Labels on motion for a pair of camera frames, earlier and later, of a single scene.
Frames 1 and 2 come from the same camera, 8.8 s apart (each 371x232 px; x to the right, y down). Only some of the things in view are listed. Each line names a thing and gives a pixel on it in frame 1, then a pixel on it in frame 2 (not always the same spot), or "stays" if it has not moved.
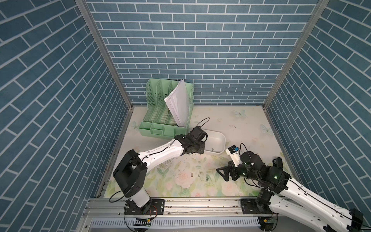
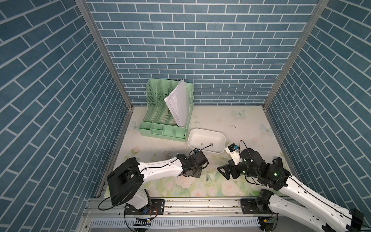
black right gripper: (230, 166) stays
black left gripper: (201, 151) → (198, 175)
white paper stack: (178, 102) stays
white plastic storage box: (215, 142) stays
